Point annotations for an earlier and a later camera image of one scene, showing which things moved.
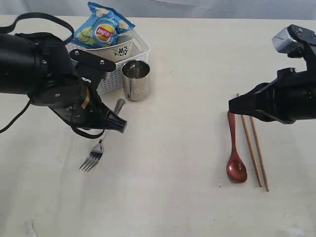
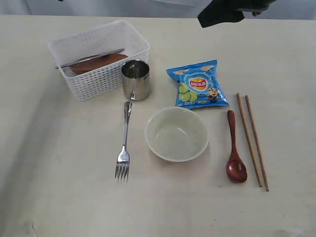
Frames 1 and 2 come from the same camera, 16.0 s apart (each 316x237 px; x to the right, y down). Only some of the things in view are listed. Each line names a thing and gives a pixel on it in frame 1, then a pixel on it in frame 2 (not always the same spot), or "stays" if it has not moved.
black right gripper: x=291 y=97 -> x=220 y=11
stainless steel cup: x=136 y=79 stays
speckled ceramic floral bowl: x=122 y=48 -> x=177 y=134
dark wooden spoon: x=236 y=170 stays
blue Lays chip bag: x=101 y=27 -> x=199 y=85
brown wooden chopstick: x=259 y=153 stays
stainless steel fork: x=97 y=151 -> x=123 y=162
